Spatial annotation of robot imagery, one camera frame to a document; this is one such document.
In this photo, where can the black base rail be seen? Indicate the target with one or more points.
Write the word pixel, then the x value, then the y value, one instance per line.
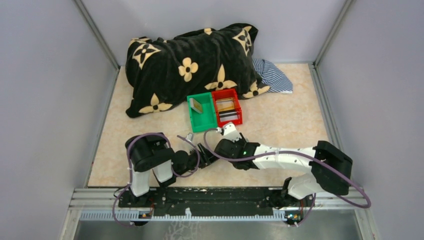
pixel 214 201

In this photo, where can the black floral blanket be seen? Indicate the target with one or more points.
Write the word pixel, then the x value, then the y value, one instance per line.
pixel 164 72

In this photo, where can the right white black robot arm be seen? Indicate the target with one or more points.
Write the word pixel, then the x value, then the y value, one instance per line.
pixel 322 165

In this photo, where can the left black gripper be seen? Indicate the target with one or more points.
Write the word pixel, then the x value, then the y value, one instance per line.
pixel 206 156

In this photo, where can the card in green bin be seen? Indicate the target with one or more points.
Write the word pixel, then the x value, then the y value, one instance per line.
pixel 195 105

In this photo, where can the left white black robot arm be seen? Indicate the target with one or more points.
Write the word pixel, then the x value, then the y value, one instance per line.
pixel 152 153

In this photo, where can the cards in red bin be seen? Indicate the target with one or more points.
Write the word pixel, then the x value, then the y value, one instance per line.
pixel 226 109

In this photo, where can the red plastic bin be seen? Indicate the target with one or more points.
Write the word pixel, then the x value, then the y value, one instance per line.
pixel 225 93

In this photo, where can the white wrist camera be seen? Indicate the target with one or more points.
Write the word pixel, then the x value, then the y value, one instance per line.
pixel 229 132
pixel 189 138

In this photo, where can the blue striped cloth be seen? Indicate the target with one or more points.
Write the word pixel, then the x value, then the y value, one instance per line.
pixel 273 77

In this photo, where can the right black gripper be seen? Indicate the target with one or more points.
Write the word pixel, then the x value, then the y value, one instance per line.
pixel 242 140

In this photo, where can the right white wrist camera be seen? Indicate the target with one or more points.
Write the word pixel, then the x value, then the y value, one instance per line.
pixel 229 132

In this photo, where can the green plastic bin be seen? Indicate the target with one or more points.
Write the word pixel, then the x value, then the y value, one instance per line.
pixel 206 120

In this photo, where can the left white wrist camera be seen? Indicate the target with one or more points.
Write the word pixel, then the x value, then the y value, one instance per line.
pixel 189 138

